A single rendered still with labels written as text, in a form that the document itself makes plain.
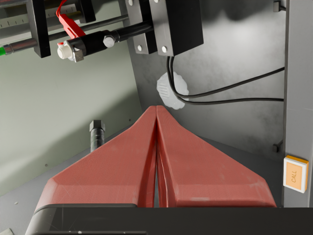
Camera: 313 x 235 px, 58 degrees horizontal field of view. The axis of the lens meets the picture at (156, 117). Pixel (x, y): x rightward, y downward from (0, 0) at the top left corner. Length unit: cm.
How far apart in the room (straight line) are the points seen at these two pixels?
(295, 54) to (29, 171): 61
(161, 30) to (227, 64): 18
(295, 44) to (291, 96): 7
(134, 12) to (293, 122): 31
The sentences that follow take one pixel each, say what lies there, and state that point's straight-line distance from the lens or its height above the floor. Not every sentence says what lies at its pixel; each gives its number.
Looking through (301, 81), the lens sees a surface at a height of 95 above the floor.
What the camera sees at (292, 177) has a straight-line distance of 46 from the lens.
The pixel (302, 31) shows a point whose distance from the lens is 39.
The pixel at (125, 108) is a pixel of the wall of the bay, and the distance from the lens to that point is 84.
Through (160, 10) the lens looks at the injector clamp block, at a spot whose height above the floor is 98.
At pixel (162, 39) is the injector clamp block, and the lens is 48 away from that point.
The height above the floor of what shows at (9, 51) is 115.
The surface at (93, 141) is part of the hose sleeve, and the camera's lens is 39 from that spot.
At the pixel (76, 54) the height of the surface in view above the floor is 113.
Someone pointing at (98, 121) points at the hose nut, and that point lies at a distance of 42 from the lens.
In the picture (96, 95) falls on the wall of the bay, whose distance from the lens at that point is 78.
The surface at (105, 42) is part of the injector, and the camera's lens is 41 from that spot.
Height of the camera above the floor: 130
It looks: 34 degrees down
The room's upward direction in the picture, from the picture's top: 120 degrees counter-clockwise
